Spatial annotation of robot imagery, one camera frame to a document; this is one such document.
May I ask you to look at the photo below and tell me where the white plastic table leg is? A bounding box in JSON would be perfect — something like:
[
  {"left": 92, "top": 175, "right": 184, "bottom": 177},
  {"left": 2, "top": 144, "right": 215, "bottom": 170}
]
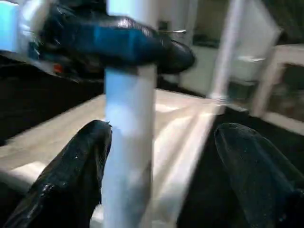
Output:
[
  {"left": 104, "top": 0, "right": 158, "bottom": 228},
  {"left": 210, "top": 0, "right": 240, "bottom": 105}
]

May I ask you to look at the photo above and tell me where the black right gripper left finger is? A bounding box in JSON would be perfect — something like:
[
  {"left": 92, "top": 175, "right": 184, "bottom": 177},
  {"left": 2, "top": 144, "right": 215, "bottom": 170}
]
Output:
[{"left": 4, "top": 119, "right": 113, "bottom": 228}]

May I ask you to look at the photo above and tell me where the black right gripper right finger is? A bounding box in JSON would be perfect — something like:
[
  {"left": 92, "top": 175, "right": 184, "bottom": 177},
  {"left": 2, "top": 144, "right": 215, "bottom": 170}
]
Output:
[{"left": 214, "top": 122, "right": 304, "bottom": 228}]

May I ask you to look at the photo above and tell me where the white plastic table top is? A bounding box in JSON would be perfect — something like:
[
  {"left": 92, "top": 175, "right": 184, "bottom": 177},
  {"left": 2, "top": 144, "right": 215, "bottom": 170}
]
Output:
[{"left": 0, "top": 88, "right": 248, "bottom": 228}]

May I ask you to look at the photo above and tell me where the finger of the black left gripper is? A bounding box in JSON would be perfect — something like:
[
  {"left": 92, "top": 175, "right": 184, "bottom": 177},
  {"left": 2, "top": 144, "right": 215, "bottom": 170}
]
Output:
[{"left": 42, "top": 3, "right": 197, "bottom": 75}]

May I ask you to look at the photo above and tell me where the black shiny table mat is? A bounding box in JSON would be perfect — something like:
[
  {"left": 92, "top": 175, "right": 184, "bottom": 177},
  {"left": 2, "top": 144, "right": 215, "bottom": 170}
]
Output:
[{"left": 0, "top": 53, "right": 304, "bottom": 228}]

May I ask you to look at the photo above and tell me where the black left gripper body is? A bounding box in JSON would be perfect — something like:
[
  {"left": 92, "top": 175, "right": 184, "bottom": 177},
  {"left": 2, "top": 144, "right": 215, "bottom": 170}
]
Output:
[{"left": 27, "top": 33, "right": 105, "bottom": 80}]

